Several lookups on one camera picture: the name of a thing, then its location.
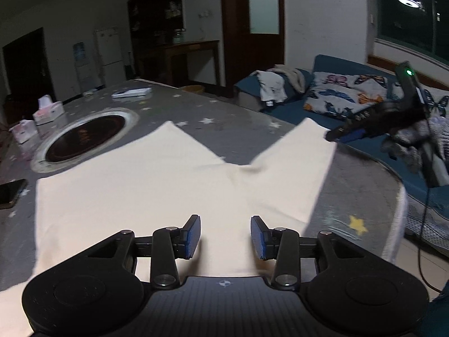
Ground water dispenser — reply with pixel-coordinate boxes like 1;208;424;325
72;42;95;94

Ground window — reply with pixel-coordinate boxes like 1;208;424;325
372;0;449;58

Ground white garment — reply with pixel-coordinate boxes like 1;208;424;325
253;70;289;106

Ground grey star-print tablecloth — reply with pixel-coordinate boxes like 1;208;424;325
0;79;409;324

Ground white refrigerator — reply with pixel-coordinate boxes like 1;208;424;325
94;26;124;88

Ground cream pants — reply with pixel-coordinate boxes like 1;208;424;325
0;117;338;337

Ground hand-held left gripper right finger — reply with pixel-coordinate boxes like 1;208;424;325
250;216;388;286

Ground black cable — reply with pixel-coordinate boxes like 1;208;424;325
417;140;443;293

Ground pink white tissue box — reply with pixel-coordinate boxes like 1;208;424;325
9;119;38;144
33;95;65;126

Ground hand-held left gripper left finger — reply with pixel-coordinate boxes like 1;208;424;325
60;214;202;286

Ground blue sofa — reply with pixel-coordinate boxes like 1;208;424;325
233;54;449;250

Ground beige garment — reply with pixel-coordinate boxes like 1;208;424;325
274;64;306;94

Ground black smartphone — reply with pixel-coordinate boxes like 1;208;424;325
0;178;29;210

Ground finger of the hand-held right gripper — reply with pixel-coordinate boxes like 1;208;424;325
324;124;366;144

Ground dark wooden desk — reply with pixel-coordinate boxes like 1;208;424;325
138;40;221;88

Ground flat white box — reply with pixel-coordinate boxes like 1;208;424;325
111;88;152;99

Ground person's right hand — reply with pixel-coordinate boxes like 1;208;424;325
381;114;449;175

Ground dark wooden bookcase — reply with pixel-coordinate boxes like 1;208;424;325
127;0;185;78

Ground dark door with frosted glass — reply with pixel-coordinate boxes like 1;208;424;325
219;0;285;97

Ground person's blue clothing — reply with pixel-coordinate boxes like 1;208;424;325
423;283;449;337

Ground butterfly print pillow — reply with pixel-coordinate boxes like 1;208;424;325
391;82;449;118
303;71;390;119

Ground round inset hotpot burner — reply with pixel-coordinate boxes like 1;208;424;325
31;108;138;173

